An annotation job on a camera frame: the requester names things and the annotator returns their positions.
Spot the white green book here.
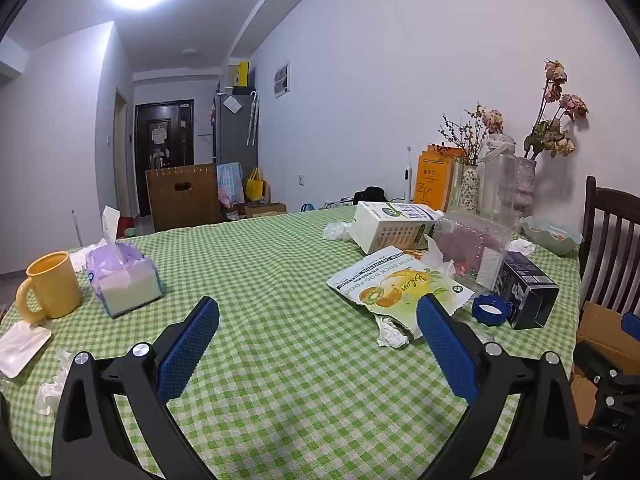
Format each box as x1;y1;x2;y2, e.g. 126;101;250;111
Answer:
447;157;468;211

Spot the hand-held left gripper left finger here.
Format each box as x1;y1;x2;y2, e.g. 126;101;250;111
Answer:
51;296;221;480

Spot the yellow mug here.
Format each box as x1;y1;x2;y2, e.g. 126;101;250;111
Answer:
16;251;83;324

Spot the dark entrance door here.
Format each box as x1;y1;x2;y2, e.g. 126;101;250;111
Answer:
135;100;195;218

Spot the white plastic tray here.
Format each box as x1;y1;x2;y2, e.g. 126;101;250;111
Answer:
0;320;52;379

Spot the white green milk carton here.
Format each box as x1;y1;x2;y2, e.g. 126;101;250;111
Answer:
350;201;446;255

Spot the black bag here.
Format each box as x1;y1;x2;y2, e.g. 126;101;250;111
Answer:
352;186;387;206

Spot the clear plastic clamshell box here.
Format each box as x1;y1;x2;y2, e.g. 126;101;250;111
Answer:
431;211;513;291

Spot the white electric toothbrush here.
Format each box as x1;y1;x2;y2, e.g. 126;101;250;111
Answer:
401;145;413;203

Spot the white folded umbrella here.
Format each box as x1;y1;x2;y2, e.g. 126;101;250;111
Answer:
246;91;261;147

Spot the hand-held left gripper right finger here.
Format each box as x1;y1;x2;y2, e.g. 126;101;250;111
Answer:
416;294;583;480

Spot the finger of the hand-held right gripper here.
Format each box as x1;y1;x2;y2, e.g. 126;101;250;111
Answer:
574;311;640;413

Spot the orange book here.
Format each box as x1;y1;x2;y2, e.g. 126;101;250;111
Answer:
414;144;463;212

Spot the white green fruit snack bag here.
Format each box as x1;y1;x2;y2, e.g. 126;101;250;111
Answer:
326;246;476;341

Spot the brown cardboard box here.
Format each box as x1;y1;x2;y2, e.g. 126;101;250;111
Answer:
570;301;640;428

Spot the purple tissue pack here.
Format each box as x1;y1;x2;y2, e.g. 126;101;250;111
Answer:
86;206;164;318

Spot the crumpled white plastic bag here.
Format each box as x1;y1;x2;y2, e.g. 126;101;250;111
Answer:
322;221;356;242

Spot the crumpled white plastic wrap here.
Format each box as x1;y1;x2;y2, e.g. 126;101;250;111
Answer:
35;350;76;416

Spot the black carton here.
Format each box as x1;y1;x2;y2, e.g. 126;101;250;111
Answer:
492;251;561;331

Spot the grey refrigerator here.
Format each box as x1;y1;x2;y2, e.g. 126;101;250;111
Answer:
214;92;258;171

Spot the yellow tote bag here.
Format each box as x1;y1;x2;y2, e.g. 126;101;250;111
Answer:
243;167;267;203

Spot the dark wooden chair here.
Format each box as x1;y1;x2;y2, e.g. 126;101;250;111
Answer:
577;175;640;313

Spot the white wall panel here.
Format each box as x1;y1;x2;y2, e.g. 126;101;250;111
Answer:
274;59;292;99

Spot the pink patterned vase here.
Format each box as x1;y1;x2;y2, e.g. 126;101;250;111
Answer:
515;156;538;218

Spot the small cardboard box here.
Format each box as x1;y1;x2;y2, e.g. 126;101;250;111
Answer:
244;202;287;219

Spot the blue patterned gift bag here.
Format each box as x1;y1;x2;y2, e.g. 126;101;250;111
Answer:
216;162;246;208

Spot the brown wooden chair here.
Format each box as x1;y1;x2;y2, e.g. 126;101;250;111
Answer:
145;162;221;233

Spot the light green glass bowl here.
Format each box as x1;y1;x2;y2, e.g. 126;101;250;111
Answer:
519;215;583;257

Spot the blue bottle cap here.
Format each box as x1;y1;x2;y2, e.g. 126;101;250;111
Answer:
471;295;508;328

